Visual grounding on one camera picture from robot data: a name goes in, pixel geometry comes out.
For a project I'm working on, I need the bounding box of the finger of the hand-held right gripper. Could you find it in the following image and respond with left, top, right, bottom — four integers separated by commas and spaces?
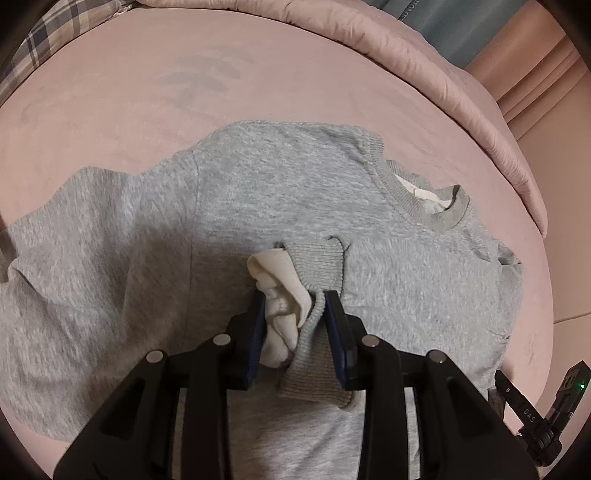
495, 370, 539, 433

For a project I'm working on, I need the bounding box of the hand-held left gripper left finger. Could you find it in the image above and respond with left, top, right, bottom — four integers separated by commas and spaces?
53, 293, 269, 480

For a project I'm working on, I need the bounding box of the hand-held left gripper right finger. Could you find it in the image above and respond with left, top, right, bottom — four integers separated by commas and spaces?
323, 290, 539, 480

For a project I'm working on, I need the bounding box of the grey sweatshirt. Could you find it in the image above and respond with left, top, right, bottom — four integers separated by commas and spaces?
0, 121, 525, 480

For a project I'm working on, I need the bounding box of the pink bed sheet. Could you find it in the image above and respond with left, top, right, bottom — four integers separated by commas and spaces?
0, 9, 555, 480

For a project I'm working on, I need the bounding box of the pink quilt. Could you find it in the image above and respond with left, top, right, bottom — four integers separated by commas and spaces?
139, 0, 550, 238

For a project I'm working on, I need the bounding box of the teal curtain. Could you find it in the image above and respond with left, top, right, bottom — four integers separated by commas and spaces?
369, 0, 490, 70

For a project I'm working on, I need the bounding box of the pink curtain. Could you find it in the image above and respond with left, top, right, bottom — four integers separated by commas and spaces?
464, 4, 591, 139

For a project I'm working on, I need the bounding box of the plaid pillow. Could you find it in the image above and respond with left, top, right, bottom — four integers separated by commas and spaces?
0, 0, 134, 100

